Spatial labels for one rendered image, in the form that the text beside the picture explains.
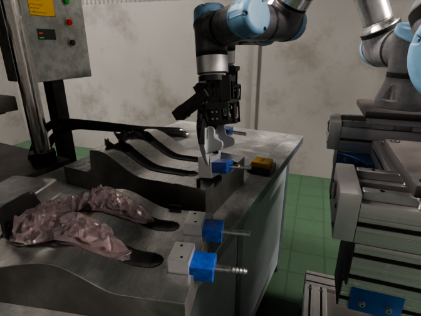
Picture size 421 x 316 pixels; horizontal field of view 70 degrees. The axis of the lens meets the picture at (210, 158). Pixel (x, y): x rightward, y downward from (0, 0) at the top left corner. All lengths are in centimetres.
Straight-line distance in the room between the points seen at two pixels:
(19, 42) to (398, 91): 118
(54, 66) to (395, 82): 125
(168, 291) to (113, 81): 321
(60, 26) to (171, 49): 184
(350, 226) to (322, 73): 241
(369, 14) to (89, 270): 101
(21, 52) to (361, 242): 113
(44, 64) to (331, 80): 224
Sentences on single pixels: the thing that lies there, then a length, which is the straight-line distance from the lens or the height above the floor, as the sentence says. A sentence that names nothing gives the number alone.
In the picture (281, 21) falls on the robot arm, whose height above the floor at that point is 126.
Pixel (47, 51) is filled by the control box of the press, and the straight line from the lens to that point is 144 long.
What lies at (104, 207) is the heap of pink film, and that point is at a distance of 65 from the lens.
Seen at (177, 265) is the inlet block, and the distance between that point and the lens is 53.
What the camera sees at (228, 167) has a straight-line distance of 73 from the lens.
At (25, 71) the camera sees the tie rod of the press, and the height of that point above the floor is 113.
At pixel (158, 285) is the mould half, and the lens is 52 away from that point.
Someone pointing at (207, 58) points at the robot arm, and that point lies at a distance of 71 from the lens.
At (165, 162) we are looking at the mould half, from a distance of 91.
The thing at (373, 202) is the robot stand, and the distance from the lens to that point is 55.
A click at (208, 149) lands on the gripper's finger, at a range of 71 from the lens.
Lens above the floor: 121
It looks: 21 degrees down
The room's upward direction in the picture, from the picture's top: straight up
